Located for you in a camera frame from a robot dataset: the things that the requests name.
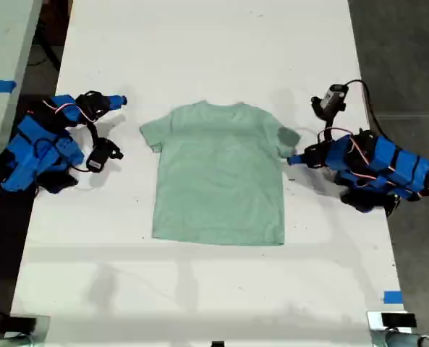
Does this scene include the pale green T-shirt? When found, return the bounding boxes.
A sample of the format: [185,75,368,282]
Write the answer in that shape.
[139,100,302,247]

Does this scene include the pale side table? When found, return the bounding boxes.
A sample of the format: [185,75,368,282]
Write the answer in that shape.
[0,0,43,225]

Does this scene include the small blue tape piece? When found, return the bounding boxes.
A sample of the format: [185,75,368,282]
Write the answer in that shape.
[383,290,404,305]

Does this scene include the grey metal pipe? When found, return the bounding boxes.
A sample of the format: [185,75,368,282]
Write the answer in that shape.
[0,334,30,347]
[371,330,429,347]

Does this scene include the short black camera stalk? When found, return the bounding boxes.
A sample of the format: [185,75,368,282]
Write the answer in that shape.
[322,117,336,142]
[87,121,101,145]

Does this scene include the black camera box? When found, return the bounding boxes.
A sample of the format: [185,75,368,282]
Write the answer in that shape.
[310,84,347,121]
[86,138,124,174]

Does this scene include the black floor cable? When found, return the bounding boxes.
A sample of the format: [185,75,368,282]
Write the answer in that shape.
[27,32,62,73]

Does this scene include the metal bracket with black box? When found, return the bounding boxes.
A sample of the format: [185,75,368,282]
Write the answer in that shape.
[366,310,418,332]
[8,314,51,347]

